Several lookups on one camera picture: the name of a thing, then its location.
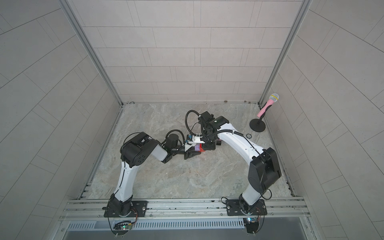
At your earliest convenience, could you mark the pink toy microphone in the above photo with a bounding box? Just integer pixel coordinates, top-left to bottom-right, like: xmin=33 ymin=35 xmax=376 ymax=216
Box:
xmin=257 ymin=93 xmax=279 ymax=118

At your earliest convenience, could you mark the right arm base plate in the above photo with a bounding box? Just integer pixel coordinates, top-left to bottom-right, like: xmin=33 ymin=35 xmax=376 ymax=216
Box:
xmin=222 ymin=199 xmax=268 ymax=216

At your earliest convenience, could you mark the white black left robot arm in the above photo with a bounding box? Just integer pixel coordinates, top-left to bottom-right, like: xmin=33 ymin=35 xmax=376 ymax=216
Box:
xmin=107 ymin=130 xmax=204 ymax=217

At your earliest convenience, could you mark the green circuit board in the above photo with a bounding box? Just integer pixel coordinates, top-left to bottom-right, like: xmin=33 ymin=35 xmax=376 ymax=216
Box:
xmin=243 ymin=218 xmax=259 ymax=228
xmin=114 ymin=221 xmax=134 ymax=231

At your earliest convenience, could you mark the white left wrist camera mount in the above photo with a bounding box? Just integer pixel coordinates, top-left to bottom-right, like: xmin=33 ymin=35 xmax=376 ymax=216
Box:
xmin=185 ymin=143 xmax=196 ymax=152

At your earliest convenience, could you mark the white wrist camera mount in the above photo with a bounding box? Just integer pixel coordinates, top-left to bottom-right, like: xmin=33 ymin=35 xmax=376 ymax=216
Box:
xmin=187 ymin=135 xmax=205 ymax=146
xmin=185 ymin=143 xmax=196 ymax=152

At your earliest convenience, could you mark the aluminium rail frame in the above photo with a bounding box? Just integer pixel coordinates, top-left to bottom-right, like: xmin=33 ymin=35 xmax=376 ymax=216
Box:
xmin=59 ymin=197 xmax=311 ymax=221

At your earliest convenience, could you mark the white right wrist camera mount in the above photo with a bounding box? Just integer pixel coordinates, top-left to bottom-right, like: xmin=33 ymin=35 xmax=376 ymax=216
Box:
xmin=187 ymin=135 xmax=205 ymax=146

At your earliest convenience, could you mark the black corrugated cable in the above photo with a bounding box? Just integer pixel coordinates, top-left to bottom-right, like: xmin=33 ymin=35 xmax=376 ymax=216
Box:
xmin=184 ymin=109 xmax=201 ymax=136

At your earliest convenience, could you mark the left green circuit board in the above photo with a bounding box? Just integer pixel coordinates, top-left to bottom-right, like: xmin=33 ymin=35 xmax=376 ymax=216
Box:
xmin=114 ymin=221 xmax=134 ymax=231

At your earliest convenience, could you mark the right green circuit board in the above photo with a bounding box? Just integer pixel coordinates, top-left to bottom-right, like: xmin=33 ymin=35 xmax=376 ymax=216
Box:
xmin=243 ymin=218 xmax=259 ymax=228

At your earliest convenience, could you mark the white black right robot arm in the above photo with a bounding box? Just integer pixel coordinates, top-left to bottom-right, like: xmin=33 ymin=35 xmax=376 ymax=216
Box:
xmin=198 ymin=112 xmax=282 ymax=215

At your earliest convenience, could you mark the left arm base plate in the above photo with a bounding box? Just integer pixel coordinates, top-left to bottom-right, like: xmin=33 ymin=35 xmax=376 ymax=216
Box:
xmin=102 ymin=201 xmax=149 ymax=218

